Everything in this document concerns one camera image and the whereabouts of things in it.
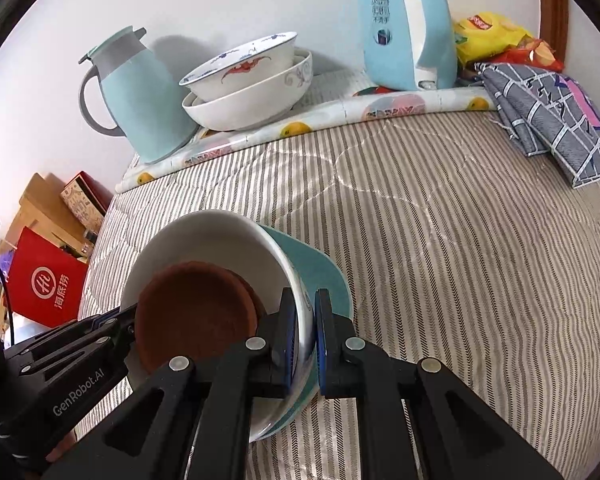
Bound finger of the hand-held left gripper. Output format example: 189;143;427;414
2;306;140;361
19;327;137;379

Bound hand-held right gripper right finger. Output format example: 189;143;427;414
314;287;566;480

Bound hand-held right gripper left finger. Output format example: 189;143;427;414
42;287;301;480

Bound small brown bowl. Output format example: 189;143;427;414
134;261;261;375
227;269;268;321

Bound blue plate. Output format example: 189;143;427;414
257;224;353;436

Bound red paper bag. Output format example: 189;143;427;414
6;226;89;328

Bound red patterned box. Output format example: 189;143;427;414
60;171;115;235

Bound cardboard boxes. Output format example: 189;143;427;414
0;172;88;261

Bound light blue thermos jug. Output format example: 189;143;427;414
78;26;199;164

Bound large white ceramic bowl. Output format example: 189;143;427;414
181;50;313;132

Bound fruit printed board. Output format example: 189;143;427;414
115;71;491;194

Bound blue floral patterned bowl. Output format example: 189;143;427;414
179;31;298;102

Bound light blue electric kettle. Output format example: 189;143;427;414
356;0;458;92

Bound grey checked cloth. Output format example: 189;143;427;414
474;61;600;189

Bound yellow chip bag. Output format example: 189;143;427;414
452;12;533;67

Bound red chip bag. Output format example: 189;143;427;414
497;37;565;73

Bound black cable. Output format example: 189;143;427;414
0;265;14;348

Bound brown wooden door frame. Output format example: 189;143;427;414
537;0;571;58

